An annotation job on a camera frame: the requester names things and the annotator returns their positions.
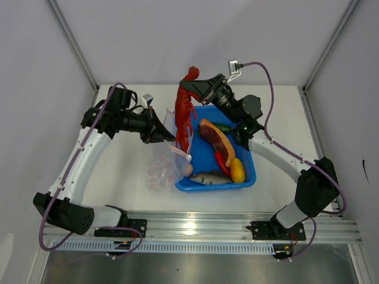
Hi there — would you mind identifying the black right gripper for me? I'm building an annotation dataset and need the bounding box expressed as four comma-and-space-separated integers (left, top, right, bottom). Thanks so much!
179, 74, 241, 125

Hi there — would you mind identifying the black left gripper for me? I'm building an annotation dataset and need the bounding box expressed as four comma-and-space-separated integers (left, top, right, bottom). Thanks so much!
120, 106, 175, 144

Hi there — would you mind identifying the red lobster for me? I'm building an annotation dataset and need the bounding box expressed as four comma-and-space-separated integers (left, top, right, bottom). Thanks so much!
174, 66, 201, 154

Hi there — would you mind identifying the clear pink-dotted zip bag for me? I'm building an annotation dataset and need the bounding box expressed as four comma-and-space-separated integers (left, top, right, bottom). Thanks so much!
146, 107, 194, 191

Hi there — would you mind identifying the raw steak slice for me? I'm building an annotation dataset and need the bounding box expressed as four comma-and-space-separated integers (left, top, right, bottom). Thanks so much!
198, 118, 236, 167

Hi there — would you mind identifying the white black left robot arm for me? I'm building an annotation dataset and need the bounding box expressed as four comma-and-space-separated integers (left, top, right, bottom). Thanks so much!
33, 83, 175, 237

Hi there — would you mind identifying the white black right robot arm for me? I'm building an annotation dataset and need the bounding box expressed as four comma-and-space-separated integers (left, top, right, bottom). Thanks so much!
179, 74, 342, 239

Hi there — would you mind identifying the blue plastic bin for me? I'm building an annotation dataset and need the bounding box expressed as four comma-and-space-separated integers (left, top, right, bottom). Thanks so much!
174, 105, 258, 192

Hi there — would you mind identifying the beige egg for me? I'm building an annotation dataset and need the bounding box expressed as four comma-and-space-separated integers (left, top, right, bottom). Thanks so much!
185, 163, 193, 177

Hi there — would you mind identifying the green cucumber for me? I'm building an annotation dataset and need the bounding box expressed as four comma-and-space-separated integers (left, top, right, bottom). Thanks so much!
213, 123, 233, 134

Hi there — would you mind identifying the red chili pepper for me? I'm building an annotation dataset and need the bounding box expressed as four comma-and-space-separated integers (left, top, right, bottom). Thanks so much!
214, 151, 231, 177

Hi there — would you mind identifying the grey fish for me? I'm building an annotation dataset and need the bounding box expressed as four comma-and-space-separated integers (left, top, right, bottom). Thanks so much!
189, 171, 233, 185

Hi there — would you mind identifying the yellow mango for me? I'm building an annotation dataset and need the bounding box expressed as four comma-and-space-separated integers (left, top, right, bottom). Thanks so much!
230, 158, 246, 183

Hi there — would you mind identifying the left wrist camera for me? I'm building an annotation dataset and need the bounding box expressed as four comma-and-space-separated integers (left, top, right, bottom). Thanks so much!
140, 93, 153, 109

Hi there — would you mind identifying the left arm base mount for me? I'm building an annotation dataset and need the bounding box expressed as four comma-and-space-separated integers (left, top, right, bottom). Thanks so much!
94, 219, 147, 238

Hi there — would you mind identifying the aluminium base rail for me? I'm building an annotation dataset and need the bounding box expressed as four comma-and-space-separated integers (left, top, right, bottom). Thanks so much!
43, 210, 363, 244

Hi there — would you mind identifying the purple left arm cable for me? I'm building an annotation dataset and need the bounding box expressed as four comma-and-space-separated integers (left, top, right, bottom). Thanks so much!
39, 82, 144, 260

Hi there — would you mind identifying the white slotted cable duct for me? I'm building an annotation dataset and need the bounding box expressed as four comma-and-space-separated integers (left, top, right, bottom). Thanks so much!
57, 240, 275, 255

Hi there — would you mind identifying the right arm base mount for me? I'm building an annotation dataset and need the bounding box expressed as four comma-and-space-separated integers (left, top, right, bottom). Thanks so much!
246, 221, 306, 241

